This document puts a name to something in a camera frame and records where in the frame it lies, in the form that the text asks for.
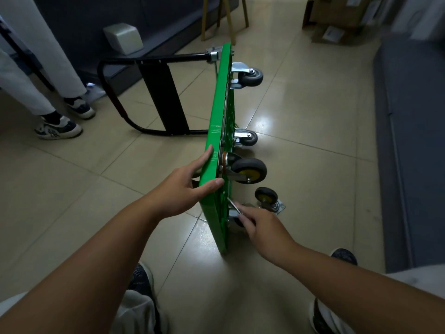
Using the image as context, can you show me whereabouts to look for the silver wrench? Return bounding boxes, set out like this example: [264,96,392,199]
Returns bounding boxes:
[226,196,242,215]

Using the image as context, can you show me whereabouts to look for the open cardboard box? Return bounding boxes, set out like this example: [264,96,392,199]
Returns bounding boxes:
[302,0,383,29]

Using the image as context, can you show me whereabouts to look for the white box on shelf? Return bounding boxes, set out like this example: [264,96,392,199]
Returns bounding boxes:
[103,23,144,56]

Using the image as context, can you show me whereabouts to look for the person's light trousers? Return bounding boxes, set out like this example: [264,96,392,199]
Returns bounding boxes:
[0,264,445,334]

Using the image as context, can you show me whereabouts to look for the person's left forearm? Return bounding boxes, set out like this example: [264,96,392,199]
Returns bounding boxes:
[0,199,164,334]

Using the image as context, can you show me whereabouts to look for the person's right hand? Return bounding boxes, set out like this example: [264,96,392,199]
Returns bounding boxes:
[233,201,299,268]

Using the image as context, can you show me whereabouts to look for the person's left hand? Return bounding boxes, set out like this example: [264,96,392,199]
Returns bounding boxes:
[146,145,225,219]

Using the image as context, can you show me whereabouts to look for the person's right forearm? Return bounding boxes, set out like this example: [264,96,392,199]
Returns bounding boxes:
[274,243,445,334]

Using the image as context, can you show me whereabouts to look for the green platform trolley deck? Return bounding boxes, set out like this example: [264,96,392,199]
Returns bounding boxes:
[96,42,237,255]

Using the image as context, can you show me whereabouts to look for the person's dark shoe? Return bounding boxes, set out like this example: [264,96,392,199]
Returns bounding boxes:
[128,262,155,300]
[330,248,359,267]

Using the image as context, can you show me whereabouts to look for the wooden stool legs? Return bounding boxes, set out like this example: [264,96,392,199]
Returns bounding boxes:
[201,0,250,45]

